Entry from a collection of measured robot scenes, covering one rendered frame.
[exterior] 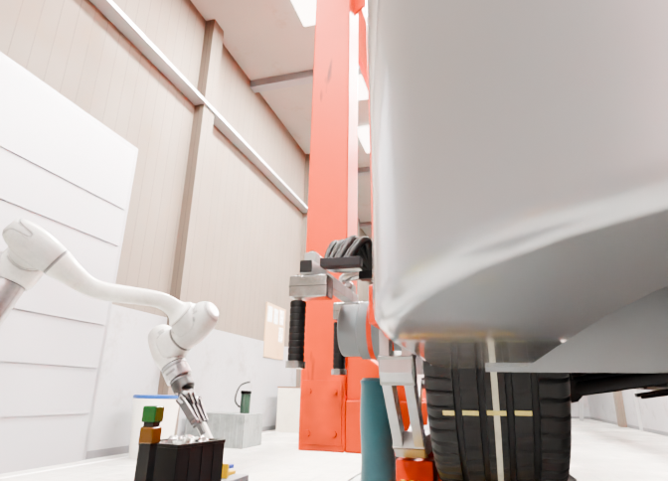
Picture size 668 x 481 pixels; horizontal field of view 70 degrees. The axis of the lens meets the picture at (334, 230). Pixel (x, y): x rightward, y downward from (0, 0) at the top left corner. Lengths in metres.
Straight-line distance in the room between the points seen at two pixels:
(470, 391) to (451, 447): 0.12
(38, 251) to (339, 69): 1.31
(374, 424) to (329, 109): 1.25
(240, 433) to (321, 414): 5.12
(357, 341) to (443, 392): 0.33
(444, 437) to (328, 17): 1.83
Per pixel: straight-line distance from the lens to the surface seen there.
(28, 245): 1.77
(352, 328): 1.16
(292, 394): 9.48
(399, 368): 0.92
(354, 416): 1.66
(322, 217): 1.80
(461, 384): 0.87
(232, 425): 6.83
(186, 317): 1.70
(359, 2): 2.42
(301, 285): 1.07
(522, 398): 0.88
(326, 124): 1.98
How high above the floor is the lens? 0.70
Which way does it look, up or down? 19 degrees up
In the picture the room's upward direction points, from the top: 1 degrees clockwise
